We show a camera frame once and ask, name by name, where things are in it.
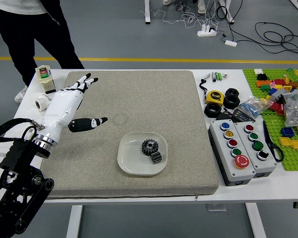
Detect blue toy brick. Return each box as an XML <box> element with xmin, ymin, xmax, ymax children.
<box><xmin>281</xmin><ymin>127</ymin><xmax>295</xmax><ymax>138</ymax></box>

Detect grey five-button control box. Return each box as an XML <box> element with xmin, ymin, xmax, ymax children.
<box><xmin>208</xmin><ymin>119</ymin><xmax>256</xmax><ymax>187</ymax></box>

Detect red toy brick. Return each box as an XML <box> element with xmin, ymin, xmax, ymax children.
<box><xmin>269</xmin><ymin>103</ymin><xmax>285</xmax><ymax>115</ymax></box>

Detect white pipe tee fitting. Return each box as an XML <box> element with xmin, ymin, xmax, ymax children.
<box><xmin>35</xmin><ymin>94</ymin><xmax>53</xmax><ymax>113</ymax></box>

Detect person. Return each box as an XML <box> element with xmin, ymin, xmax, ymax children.
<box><xmin>0</xmin><ymin>0</ymin><xmax>85</xmax><ymax>104</ymax></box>

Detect big black gear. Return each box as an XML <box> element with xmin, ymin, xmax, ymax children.
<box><xmin>141</xmin><ymin>138</ymin><xmax>160</xmax><ymax>156</ymax></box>

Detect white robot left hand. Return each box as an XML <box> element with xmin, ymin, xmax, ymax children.
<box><xmin>41</xmin><ymin>72</ymin><xmax>108</xmax><ymax>144</ymax></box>

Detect white power strip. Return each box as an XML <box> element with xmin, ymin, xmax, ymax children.
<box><xmin>197</xmin><ymin>24</ymin><xmax>218</xmax><ymax>37</ymax></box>

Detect cream switch box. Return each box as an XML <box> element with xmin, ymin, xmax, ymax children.
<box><xmin>35</xmin><ymin>65</ymin><xmax>57</xmax><ymax>95</ymax></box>

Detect white floor cable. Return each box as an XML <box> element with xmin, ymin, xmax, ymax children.
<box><xmin>139</xmin><ymin>9</ymin><xmax>222</xmax><ymax>31</ymax></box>

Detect clear bag of blue parts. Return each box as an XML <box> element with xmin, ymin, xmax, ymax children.
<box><xmin>234</xmin><ymin>96</ymin><xmax>270</xmax><ymax>118</ymax></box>

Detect black digital panel meter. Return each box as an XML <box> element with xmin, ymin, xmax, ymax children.
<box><xmin>232</xmin><ymin>108</ymin><xmax>256</xmax><ymax>122</ymax></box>

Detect grey-brown mat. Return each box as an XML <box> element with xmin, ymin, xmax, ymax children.
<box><xmin>41</xmin><ymin>70</ymin><xmax>220</xmax><ymax>200</ymax></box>

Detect green brick baseplate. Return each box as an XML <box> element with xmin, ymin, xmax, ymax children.
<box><xmin>242</xmin><ymin>68</ymin><xmax>298</xmax><ymax>172</ymax></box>

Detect black flat module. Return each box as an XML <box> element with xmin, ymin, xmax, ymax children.
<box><xmin>217</xmin><ymin>111</ymin><xmax>235</xmax><ymax>121</ymax></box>

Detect black floor cable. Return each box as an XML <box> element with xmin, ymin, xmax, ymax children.
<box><xmin>254</xmin><ymin>21</ymin><xmax>298</xmax><ymax>63</ymax></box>

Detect black scissors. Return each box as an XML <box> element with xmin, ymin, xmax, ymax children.
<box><xmin>262</xmin><ymin>120</ymin><xmax>285</xmax><ymax>163</ymax></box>

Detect yellow tape measure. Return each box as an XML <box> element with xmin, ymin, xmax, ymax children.
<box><xmin>205</xmin><ymin>90</ymin><xmax>225</xmax><ymax>105</ymax></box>

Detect silver stick with black lanyard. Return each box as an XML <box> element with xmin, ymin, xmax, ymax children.
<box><xmin>199</xmin><ymin>73</ymin><xmax>212</xmax><ymax>100</ymax></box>

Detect white square dish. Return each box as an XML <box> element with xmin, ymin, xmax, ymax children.
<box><xmin>117</xmin><ymin>131</ymin><xmax>168</xmax><ymax>177</ymax></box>

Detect big black plastic nut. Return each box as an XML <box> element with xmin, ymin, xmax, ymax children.
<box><xmin>224</xmin><ymin>88</ymin><xmax>240</xmax><ymax>99</ymax></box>
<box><xmin>223</xmin><ymin>95</ymin><xmax>241</xmax><ymax>109</ymax></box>
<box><xmin>204</xmin><ymin>103</ymin><xmax>222</xmax><ymax>118</ymax></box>

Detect grey four-button control box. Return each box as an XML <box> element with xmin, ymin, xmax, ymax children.
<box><xmin>234</xmin><ymin>121</ymin><xmax>278</xmax><ymax>179</ymax></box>

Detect small black gear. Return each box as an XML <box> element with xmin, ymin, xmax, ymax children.
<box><xmin>150</xmin><ymin>151</ymin><xmax>162</xmax><ymax>165</ymax></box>

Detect white table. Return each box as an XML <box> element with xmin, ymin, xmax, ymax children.
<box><xmin>0</xmin><ymin>68</ymin><xmax>298</xmax><ymax>238</ymax></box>

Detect clear bag of metal screws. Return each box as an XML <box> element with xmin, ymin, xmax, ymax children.
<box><xmin>283</xmin><ymin>86</ymin><xmax>298</xmax><ymax>127</ymax></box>

